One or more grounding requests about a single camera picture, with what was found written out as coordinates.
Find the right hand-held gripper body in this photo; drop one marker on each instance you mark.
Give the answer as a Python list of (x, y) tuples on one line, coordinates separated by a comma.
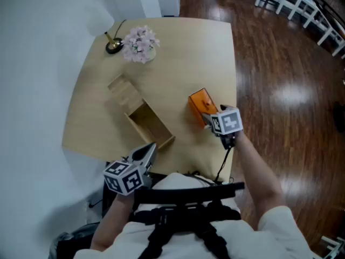
[(229, 121)]

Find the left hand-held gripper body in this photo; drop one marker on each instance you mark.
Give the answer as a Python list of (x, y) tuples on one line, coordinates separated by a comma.
[(124, 178)]

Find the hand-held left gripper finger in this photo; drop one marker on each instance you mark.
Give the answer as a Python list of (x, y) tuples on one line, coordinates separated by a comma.
[(151, 158), (136, 151)]

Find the orange box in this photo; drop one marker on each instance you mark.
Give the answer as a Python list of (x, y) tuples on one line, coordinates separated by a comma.
[(202, 101)]

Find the wooden box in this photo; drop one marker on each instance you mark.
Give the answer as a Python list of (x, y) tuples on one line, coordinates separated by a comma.
[(151, 123)]

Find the person's right forearm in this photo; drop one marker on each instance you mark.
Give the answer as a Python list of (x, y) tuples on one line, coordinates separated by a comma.
[(256, 177)]

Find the person's left forearm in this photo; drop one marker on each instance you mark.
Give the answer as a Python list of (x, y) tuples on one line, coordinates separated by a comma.
[(110, 220)]

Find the black chest harness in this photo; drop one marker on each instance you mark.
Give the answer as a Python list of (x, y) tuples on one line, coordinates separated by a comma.
[(188, 194)]

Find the wooden sliding box lid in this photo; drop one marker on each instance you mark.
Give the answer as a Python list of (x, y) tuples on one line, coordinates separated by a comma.
[(124, 93)]

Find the person's white shirt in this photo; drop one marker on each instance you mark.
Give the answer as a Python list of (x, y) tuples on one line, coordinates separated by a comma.
[(140, 241)]

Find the pink flowers in white pot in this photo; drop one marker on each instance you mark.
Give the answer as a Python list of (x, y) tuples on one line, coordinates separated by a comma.
[(138, 43)]

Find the white shade table lamp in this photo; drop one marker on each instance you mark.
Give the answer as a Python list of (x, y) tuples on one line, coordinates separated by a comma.
[(114, 47)]

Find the black object on floor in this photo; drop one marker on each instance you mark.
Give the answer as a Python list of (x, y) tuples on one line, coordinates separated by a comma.
[(339, 117)]

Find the black wall plug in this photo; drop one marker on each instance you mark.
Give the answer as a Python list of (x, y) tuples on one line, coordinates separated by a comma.
[(93, 204)]

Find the white frame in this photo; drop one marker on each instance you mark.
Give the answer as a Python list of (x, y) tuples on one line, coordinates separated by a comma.
[(334, 248)]

